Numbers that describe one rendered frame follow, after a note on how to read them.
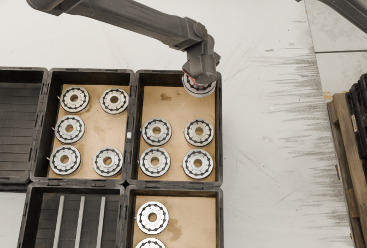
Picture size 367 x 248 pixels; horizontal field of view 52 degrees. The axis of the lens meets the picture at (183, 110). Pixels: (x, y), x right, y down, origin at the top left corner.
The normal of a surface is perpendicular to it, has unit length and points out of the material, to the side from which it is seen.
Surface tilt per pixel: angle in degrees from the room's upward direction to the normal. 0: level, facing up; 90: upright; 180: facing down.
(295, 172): 0
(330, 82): 0
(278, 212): 0
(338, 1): 87
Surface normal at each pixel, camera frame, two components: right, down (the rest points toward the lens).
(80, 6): 0.18, 0.96
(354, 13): -0.01, 0.91
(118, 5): 0.78, -0.22
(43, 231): 0.00, -0.38
